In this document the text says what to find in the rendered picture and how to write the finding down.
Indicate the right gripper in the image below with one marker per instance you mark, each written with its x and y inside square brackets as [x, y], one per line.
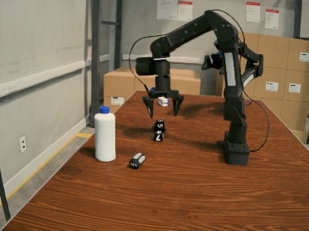
[217, 62]

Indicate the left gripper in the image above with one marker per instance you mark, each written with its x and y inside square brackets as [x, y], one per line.
[162, 88]

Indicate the white bottle with blue cap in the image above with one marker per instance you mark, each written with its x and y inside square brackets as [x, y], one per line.
[105, 135]

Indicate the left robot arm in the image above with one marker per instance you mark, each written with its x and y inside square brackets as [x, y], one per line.
[233, 104]

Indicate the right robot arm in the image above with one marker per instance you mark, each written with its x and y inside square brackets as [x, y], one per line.
[251, 71]

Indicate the small white box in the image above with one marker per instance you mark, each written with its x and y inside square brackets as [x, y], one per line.
[163, 101]

